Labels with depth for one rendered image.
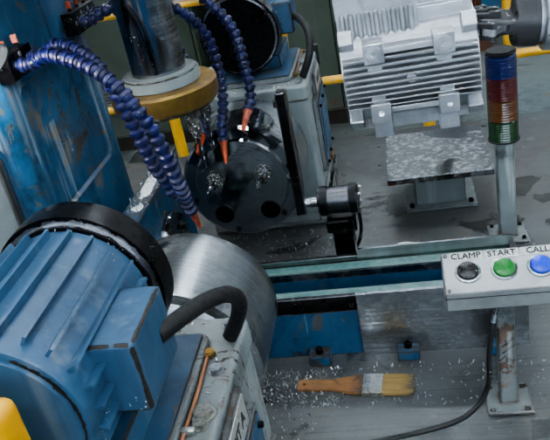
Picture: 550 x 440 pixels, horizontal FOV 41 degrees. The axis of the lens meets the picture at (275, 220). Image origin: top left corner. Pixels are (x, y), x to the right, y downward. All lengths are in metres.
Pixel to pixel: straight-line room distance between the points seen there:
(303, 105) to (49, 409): 1.18
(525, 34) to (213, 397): 0.70
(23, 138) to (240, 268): 0.39
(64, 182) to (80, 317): 0.65
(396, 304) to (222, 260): 0.38
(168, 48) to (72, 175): 0.29
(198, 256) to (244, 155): 0.49
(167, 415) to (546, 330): 0.83
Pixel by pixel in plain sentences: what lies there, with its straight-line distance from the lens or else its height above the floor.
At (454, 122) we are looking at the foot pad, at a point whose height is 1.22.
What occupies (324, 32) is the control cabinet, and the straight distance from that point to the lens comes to 4.45.
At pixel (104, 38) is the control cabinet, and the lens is 4.74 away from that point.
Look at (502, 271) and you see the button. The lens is 1.07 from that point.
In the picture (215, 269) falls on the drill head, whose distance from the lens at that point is 1.03.
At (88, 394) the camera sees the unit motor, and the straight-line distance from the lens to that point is 0.63.
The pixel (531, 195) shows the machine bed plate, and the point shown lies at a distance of 1.84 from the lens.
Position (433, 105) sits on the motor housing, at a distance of 1.12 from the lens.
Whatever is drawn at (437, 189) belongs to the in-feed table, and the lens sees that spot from 1.80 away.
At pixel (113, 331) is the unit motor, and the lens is 0.65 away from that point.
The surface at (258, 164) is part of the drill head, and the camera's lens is 1.50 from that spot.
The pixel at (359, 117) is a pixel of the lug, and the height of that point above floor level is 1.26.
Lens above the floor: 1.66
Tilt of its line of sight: 27 degrees down
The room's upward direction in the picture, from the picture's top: 12 degrees counter-clockwise
